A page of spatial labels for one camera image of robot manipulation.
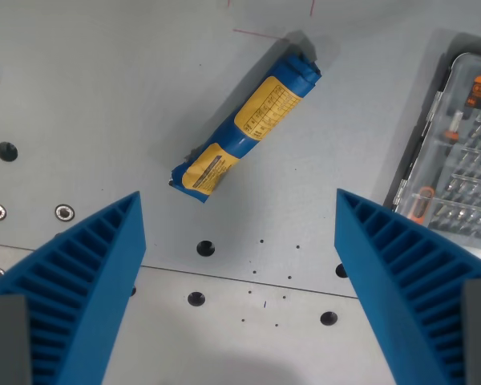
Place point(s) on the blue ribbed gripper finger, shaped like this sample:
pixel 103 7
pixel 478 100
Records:
pixel 92 276
pixel 401 288

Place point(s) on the clear screwdriver bit set case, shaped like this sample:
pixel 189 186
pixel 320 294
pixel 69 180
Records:
pixel 451 148

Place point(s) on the blue bag with yellow labels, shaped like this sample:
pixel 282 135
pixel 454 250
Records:
pixel 246 128

